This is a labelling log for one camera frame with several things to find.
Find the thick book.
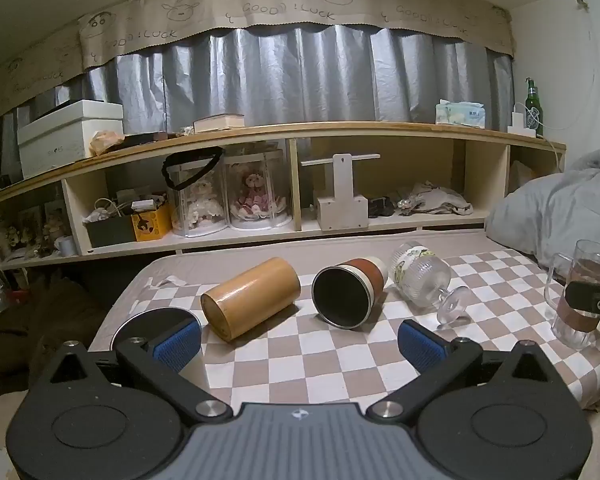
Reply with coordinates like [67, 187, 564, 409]
[193, 113, 245, 134]

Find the long wooden shelf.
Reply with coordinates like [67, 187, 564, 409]
[0, 120, 567, 274]

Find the small black item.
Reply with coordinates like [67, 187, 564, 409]
[368, 196, 395, 219]

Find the green glass bottle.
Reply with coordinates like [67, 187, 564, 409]
[523, 78, 545, 139]

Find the white cable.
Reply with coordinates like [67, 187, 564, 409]
[537, 0, 599, 131]

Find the brown and white cup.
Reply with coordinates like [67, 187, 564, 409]
[311, 256, 389, 330]

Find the black headband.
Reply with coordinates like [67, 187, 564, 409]
[161, 146, 225, 192]

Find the tissue pack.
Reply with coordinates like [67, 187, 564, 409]
[434, 99, 489, 128]

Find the white flat box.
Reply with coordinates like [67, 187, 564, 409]
[17, 99, 125, 145]

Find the white large box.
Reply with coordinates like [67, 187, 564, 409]
[18, 119, 126, 180]

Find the grey duvet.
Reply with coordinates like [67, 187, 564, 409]
[484, 148, 600, 287]

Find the yellow printed box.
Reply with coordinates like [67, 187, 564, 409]
[131, 204, 174, 243]

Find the grey curtain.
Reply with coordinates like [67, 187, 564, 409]
[0, 25, 516, 134]

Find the white charger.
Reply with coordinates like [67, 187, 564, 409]
[508, 103, 538, 139]

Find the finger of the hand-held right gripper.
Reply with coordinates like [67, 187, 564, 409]
[564, 281, 600, 346]

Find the beige printed valance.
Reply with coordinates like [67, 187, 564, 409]
[0, 0, 515, 127]

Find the brown cloth heap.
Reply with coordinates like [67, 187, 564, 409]
[0, 274, 109, 396]

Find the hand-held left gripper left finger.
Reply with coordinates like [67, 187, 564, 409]
[49, 320, 234, 427]

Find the wooden stand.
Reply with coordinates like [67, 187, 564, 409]
[299, 153, 381, 232]

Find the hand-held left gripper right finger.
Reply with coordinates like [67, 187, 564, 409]
[366, 318, 554, 427]

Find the printed glass goblet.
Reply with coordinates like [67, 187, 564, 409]
[388, 242, 474, 331]

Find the pile of beige cloth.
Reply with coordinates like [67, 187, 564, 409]
[394, 182, 474, 217]

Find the pink doll in clear case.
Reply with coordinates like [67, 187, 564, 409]
[224, 149, 294, 231]

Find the dark tray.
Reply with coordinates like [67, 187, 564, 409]
[112, 131, 169, 150]

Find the dark green box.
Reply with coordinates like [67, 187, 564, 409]
[83, 214, 137, 250]

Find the glass mug with brown band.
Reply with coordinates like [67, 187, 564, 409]
[545, 240, 600, 351]

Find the round dark coaster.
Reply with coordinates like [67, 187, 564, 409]
[110, 308, 201, 357]

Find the bamboo cup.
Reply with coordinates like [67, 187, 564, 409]
[200, 257, 301, 344]

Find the crumpled orange bag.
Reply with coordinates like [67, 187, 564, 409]
[89, 130, 126, 156]

